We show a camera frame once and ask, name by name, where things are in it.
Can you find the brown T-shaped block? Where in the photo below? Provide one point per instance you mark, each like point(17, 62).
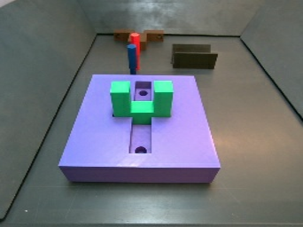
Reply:
point(148, 36)

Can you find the black fixture block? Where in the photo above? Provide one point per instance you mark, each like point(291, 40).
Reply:
point(192, 56)

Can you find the green U-shaped block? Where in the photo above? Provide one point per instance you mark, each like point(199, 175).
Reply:
point(141, 110)

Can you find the purple base block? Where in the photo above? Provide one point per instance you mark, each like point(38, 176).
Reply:
point(104, 152)

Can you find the blue cylinder peg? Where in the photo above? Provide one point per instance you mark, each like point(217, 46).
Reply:
point(132, 58)

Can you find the red cylinder peg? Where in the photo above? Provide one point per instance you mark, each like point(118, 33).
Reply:
point(134, 41)

